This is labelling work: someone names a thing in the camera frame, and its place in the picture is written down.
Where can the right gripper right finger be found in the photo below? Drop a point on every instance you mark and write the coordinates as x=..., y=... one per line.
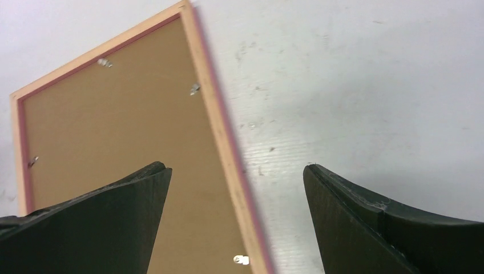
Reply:
x=361, y=231

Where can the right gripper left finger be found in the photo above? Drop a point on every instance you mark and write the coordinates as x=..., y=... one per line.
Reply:
x=108, y=230

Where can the light wooden picture frame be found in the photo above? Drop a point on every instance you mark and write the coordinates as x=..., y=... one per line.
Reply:
x=256, y=256

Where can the brown frame backing board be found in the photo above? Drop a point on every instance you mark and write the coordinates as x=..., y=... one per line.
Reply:
x=103, y=123

